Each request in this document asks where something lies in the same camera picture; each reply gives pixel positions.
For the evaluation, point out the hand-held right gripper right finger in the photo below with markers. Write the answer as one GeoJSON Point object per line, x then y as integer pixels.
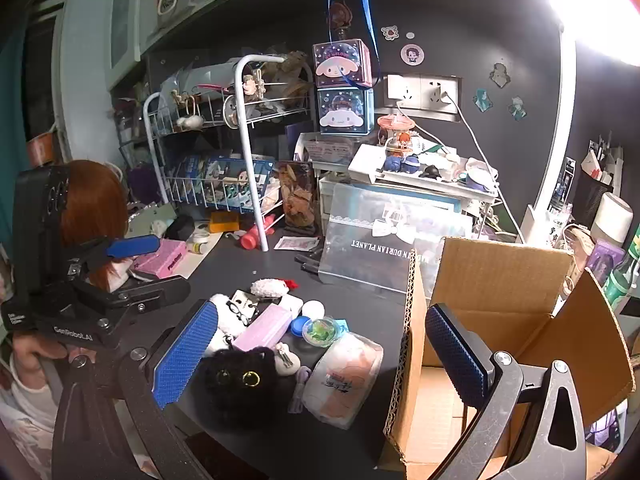
{"type": "Point", "coordinates": [455, 355]}

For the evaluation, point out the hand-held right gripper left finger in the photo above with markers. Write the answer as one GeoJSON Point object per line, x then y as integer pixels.
{"type": "Point", "coordinates": [185, 355]}

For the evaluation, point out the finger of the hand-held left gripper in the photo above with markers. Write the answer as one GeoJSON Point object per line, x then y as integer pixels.
{"type": "Point", "coordinates": [132, 246]}
{"type": "Point", "coordinates": [155, 291]}

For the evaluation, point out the brown cardboard box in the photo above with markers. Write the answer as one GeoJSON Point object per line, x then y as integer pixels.
{"type": "Point", "coordinates": [500, 280]}

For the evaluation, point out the white plush with red bow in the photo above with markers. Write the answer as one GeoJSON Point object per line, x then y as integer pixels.
{"type": "Point", "coordinates": [270, 286]}

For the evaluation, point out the person's left forearm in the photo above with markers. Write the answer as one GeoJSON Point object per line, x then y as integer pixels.
{"type": "Point", "coordinates": [30, 410]}

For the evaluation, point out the person's left hand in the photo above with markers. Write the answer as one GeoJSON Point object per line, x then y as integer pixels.
{"type": "Point", "coordinates": [35, 355]}

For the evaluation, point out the pink tissue box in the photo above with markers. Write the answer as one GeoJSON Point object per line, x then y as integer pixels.
{"type": "Point", "coordinates": [162, 258]}

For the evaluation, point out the black cat plush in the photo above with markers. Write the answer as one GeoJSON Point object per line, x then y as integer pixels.
{"type": "Point", "coordinates": [235, 380]}

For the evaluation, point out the small white jar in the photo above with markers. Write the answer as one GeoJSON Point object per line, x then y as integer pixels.
{"type": "Point", "coordinates": [198, 245]}

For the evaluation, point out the pink rectangular case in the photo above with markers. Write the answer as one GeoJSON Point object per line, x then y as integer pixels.
{"type": "Point", "coordinates": [262, 329]}

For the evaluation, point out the orange box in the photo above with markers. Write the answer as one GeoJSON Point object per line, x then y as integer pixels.
{"type": "Point", "coordinates": [224, 221]}

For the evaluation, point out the teal curtain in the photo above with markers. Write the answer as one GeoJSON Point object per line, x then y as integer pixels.
{"type": "Point", "coordinates": [12, 135]}

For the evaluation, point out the red bottle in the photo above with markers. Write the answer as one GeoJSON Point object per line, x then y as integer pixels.
{"type": "Point", "coordinates": [252, 235]}

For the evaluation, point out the row of character cards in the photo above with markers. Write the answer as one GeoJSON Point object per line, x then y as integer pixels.
{"type": "Point", "coordinates": [225, 180]}

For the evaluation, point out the round green slime container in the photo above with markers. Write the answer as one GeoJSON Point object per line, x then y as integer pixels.
{"type": "Point", "coordinates": [323, 332]}

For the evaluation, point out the white round container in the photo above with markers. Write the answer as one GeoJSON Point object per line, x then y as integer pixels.
{"type": "Point", "coordinates": [313, 308]}

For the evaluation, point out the clear plastic bag bow print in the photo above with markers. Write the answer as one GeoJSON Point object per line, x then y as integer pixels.
{"type": "Point", "coordinates": [370, 240]}

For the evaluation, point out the small flat packet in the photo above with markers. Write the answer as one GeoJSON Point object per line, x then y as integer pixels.
{"type": "Point", "coordinates": [295, 243]}

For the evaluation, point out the brown picture stand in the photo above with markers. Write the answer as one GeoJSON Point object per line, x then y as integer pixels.
{"type": "Point", "coordinates": [300, 195]}

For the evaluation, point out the purple box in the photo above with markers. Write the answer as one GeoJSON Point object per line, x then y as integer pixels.
{"type": "Point", "coordinates": [605, 260]}

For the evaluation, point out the green bottle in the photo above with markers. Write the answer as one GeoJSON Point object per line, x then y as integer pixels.
{"type": "Point", "coordinates": [622, 275]}

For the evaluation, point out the white cylinder container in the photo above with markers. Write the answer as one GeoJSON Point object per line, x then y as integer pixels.
{"type": "Point", "coordinates": [612, 217]}

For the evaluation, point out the white tray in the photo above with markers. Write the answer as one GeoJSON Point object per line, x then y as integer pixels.
{"type": "Point", "coordinates": [365, 162]}

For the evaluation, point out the black mesh pen holder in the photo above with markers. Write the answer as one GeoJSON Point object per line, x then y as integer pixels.
{"type": "Point", "coordinates": [595, 195]}

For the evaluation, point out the carousel figurine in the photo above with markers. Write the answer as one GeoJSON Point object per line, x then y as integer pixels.
{"type": "Point", "coordinates": [396, 135]}

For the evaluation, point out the white desk lamp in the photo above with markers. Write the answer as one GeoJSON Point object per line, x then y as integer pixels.
{"type": "Point", "coordinates": [555, 135]}

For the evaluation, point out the pink character box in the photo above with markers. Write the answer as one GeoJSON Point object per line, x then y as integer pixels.
{"type": "Point", "coordinates": [342, 65]}

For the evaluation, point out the round character badge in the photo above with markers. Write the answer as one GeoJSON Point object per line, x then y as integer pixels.
{"type": "Point", "coordinates": [412, 54]}

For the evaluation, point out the hanging brown doll figure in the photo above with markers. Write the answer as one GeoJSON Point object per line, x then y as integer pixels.
{"type": "Point", "coordinates": [342, 20]}

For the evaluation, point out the pale figure wall sticker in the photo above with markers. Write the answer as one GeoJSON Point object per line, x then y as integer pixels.
{"type": "Point", "coordinates": [518, 108]}

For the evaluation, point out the teal figure wall sticker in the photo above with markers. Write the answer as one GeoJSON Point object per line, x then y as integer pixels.
{"type": "Point", "coordinates": [483, 100]}

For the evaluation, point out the white wall socket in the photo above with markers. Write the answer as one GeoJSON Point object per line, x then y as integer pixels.
{"type": "Point", "coordinates": [422, 94]}

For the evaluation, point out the grey wall sticker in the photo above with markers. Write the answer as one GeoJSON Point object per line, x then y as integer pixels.
{"type": "Point", "coordinates": [498, 75]}

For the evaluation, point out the bear wall sticker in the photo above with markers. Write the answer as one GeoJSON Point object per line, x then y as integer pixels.
{"type": "Point", "coordinates": [389, 32]}

